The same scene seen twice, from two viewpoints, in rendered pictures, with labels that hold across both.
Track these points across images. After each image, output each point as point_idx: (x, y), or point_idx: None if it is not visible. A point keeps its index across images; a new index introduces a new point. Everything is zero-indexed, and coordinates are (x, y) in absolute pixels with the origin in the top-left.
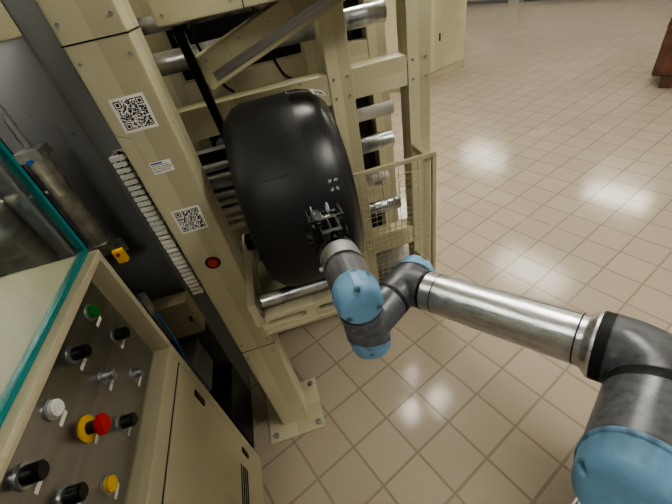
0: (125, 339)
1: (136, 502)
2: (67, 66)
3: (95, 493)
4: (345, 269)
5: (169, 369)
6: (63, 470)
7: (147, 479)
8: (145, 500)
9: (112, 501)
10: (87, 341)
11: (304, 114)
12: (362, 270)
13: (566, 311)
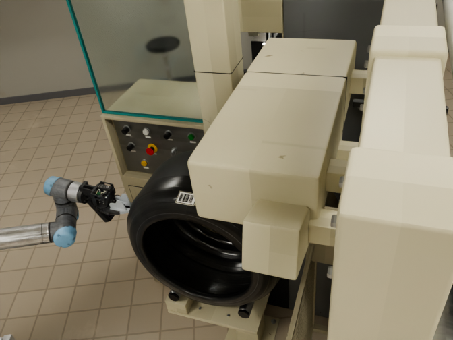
0: None
1: (143, 175)
2: None
3: (139, 157)
4: (59, 179)
5: None
6: (136, 142)
7: (147, 179)
8: (141, 178)
9: (142, 166)
10: (179, 138)
11: (159, 181)
12: (52, 183)
13: None
